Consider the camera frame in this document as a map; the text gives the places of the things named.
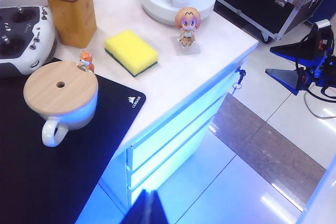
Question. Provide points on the yellow tea tin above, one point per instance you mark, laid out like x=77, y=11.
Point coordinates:
x=71, y=11

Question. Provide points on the white RC transmitter controller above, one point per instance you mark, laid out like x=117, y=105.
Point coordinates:
x=44, y=37

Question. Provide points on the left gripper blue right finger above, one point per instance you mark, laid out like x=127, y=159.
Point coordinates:
x=157, y=211

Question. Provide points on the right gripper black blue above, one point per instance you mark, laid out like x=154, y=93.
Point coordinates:
x=324, y=40

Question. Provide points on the orange-haired anime girl figurine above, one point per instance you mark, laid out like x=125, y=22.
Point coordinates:
x=187, y=19

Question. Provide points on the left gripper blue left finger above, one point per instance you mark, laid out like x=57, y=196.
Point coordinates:
x=141, y=211

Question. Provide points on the black Corsair mouse pad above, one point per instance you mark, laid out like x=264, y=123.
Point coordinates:
x=39, y=182

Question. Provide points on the small orange fox figurine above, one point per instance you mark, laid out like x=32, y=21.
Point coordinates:
x=86, y=60

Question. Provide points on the yellow green cleaning sponge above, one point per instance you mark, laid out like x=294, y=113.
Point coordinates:
x=128, y=48

